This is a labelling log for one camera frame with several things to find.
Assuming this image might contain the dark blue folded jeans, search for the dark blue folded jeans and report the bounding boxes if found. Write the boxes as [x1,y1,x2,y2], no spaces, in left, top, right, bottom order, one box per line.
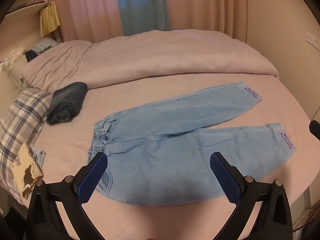
[46,82,88,125]

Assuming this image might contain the light blue denim pants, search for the light blue denim pants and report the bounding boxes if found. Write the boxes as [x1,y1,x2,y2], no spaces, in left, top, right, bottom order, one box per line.
[86,81,298,205]

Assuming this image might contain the cream animal print cloth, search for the cream animal print cloth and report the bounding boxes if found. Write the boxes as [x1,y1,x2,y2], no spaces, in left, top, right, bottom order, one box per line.
[10,143,44,199]

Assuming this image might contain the yellow hanging papers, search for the yellow hanging papers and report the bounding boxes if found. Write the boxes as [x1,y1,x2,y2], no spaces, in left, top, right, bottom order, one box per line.
[40,1,61,37]

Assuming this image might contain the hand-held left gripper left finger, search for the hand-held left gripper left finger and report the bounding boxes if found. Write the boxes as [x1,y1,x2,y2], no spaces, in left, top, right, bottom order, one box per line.
[25,152,108,240]

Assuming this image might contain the plaid pillow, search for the plaid pillow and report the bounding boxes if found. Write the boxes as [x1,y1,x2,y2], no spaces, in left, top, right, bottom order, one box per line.
[0,88,53,200]

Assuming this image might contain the blue checked cloth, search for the blue checked cloth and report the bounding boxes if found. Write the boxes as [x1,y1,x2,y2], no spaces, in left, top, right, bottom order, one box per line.
[30,37,58,55]

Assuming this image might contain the blue curtain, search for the blue curtain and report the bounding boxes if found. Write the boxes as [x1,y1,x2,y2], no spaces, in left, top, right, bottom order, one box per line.
[114,0,169,37]

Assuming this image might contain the pink curtain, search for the pink curtain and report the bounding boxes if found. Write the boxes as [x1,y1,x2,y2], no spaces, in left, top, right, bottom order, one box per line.
[162,0,248,40]
[51,0,123,42]

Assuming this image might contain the small light blue cloth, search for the small light blue cloth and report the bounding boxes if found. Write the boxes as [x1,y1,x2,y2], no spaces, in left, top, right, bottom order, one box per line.
[31,147,46,168]

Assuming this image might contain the white wall shelf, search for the white wall shelf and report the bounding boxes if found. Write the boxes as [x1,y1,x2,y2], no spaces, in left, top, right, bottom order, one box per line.
[7,0,49,17]

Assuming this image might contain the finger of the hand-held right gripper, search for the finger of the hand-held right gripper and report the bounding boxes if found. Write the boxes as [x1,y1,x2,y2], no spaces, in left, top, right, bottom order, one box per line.
[309,120,320,140]

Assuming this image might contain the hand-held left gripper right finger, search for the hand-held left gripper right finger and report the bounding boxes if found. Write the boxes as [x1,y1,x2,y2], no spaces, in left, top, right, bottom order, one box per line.
[210,152,293,240]

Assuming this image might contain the white plush toy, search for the white plush toy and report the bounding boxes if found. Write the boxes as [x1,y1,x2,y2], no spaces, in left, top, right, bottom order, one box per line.
[10,47,26,58]
[0,57,13,71]

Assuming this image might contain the pink bed sheet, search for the pink bed sheet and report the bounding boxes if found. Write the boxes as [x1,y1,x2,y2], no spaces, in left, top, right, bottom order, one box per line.
[0,75,313,240]

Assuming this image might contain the pink duvet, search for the pink duvet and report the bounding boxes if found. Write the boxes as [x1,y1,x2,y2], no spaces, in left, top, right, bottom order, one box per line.
[21,30,279,90]

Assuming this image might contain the white wall socket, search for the white wall socket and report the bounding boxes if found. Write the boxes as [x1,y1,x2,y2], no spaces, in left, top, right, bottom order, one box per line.
[306,32,320,48]

